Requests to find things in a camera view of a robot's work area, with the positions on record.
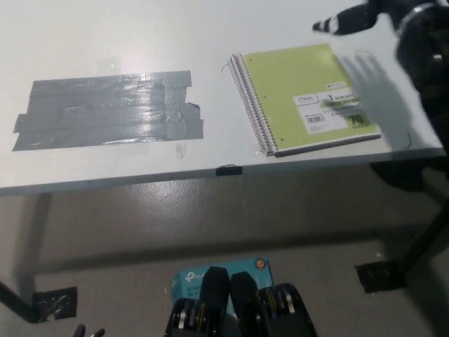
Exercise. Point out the grey duct tape patch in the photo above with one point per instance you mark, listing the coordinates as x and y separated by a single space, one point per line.
108 110

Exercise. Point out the purple spiral notebook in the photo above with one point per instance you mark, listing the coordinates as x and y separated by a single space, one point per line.
235 75

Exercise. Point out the black table leg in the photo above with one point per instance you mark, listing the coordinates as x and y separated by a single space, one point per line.
12 297
424 238

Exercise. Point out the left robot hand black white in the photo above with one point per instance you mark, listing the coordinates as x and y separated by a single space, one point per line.
82 331

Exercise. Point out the small black tape piece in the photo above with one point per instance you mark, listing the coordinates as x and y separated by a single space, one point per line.
229 170

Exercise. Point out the small clear tape piece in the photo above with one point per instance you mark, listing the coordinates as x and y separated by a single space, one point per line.
180 151

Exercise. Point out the green Mead spiral notebook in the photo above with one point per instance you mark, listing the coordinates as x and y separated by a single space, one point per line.
298 80

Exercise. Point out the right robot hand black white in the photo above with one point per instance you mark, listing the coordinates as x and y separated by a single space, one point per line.
354 19

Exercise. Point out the black robot body blocks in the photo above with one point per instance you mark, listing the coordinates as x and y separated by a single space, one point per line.
245 309

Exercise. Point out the teal tp-link box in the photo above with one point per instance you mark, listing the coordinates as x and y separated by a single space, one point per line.
191 277

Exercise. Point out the black floor tape patch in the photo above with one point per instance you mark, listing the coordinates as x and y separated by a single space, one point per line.
377 277
56 302

